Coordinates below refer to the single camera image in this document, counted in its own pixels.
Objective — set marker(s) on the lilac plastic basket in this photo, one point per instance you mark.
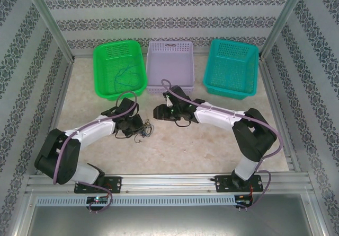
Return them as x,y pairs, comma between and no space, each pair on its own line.
169,69

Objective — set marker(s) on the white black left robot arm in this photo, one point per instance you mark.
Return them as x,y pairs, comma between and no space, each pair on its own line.
92,130

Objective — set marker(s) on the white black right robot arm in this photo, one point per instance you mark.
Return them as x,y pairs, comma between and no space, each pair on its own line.
217,114

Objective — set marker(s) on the green plastic basket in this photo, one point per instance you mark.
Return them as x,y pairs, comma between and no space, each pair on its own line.
106,69

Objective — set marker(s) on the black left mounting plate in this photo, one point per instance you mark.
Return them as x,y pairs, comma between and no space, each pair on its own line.
114,184

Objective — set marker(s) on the black mounting plate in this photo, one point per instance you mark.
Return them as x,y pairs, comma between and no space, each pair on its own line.
222,184
114,184

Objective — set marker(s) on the teal plastic basket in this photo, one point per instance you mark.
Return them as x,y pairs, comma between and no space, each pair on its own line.
233,69

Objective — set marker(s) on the left circuit board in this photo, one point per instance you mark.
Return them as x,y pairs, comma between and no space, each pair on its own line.
98,199

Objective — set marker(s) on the circuit board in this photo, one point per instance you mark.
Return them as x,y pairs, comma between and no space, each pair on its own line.
243,201
98,199

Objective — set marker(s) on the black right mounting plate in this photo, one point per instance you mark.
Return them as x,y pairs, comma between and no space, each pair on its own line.
222,184

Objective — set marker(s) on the grey metal shelf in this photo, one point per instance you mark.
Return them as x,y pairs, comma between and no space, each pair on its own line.
169,222

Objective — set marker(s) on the right circuit board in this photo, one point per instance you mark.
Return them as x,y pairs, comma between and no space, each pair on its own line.
243,201

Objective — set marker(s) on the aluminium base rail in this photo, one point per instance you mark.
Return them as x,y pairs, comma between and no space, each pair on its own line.
169,183

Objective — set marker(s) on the aluminium side rail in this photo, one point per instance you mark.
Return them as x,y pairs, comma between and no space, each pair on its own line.
62,95
278,108

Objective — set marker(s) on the aluminium frame post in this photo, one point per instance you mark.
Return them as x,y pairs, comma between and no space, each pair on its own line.
47,18
283,18

